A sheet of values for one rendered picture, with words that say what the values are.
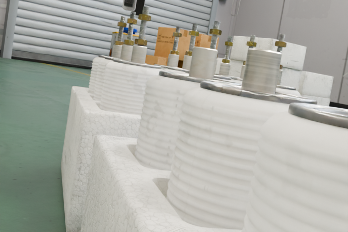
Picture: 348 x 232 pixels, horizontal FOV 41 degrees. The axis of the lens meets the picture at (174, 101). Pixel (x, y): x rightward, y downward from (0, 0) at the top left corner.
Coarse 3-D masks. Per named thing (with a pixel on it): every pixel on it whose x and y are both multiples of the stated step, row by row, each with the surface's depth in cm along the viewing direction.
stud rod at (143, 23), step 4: (144, 8) 71; (148, 8) 71; (144, 12) 71; (148, 12) 71; (144, 20) 71; (144, 24) 71; (140, 28) 71; (144, 28) 71; (140, 32) 71; (144, 32) 71; (140, 36) 71
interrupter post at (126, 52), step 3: (123, 45) 82; (126, 45) 82; (123, 48) 82; (126, 48) 82; (129, 48) 82; (132, 48) 82; (123, 51) 82; (126, 51) 82; (129, 51) 82; (123, 54) 82; (126, 54) 82; (129, 54) 82; (120, 57) 83; (123, 57) 82; (126, 57) 82; (129, 57) 82; (129, 60) 82
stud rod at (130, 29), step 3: (132, 12) 82; (135, 12) 82; (132, 15) 82; (135, 15) 82; (132, 18) 82; (129, 24) 82; (132, 24) 82; (129, 27) 82; (132, 27) 82; (129, 30) 82; (132, 30) 82; (129, 33) 82; (132, 33) 83; (129, 36) 82; (129, 39) 83; (129, 45) 83
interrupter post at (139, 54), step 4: (136, 48) 71; (140, 48) 71; (144, 48) 71; (132, 52) 72; (136, 52) 71; (140, 52) 71; (144, 52) 71; (132, 56) 71; (136, 56) 71; (140, 56) 71; (144, 56) 72; (132, 60) 71; (136, 60) 71; (140, 60) 71; (144, 60) 72
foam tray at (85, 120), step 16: (80, 96) 81; (80, 112) 69; (96, 112) 64; (112, 112) 66; (80, 128) 65; (96, 128) 64; (112, 128) 65; (128, 128) 65; (64, 144) 98; (80, 144) 64; (64, 160) 91; (80, 160) 64; (64, 176) 85; (80, 176) 64; (64, 192) 79; (80, 192) 64; (64, 208) 74; (80, 208) 65; (80, 224) 65
